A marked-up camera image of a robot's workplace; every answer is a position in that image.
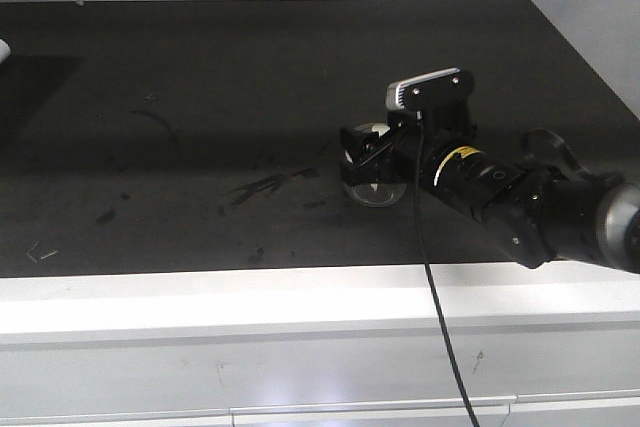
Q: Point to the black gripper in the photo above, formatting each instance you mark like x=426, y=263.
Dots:
x=430, y=149

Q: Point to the glass jar with white lid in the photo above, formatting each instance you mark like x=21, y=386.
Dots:
x=375, y=195

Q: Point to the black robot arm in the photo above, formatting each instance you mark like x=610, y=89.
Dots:
x=534, y=213

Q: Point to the white fume hood cabinet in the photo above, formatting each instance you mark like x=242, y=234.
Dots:
x=177, y=248

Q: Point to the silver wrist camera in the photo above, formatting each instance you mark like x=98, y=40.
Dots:
x=430, y=91

